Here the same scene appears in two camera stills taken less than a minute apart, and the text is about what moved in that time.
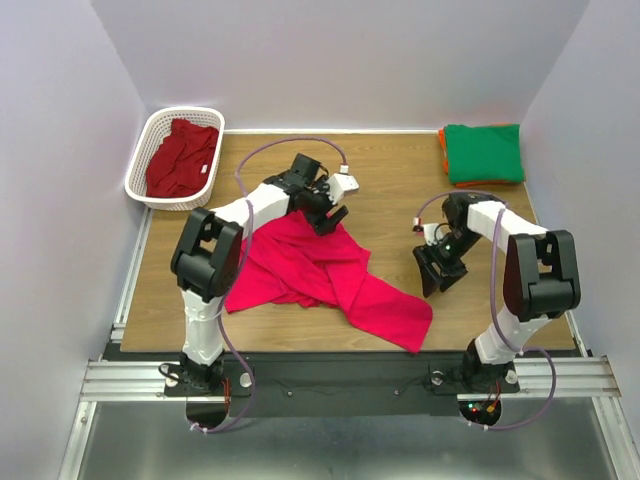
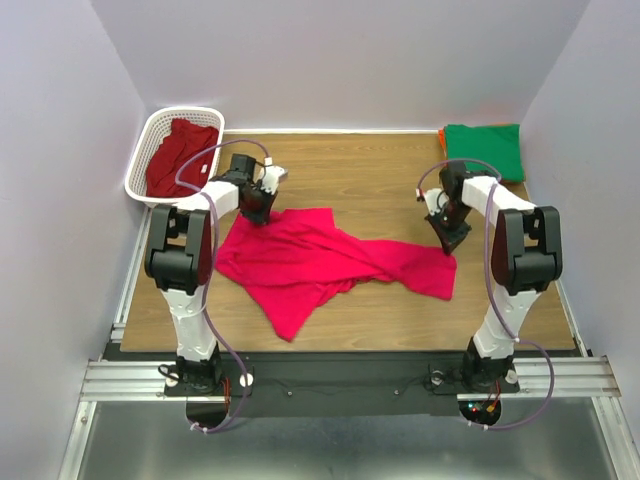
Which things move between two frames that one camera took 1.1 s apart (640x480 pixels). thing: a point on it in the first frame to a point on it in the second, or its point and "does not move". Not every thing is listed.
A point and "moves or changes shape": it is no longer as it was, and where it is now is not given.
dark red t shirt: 181,162 does not move
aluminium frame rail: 113,381 does not move
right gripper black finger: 430,272 to 451,240
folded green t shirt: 484,153 does not move
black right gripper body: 453,246 to 450,218
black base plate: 376,383 does not move
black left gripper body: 317,202 to 260,202
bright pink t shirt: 287,261 moves or changes shape
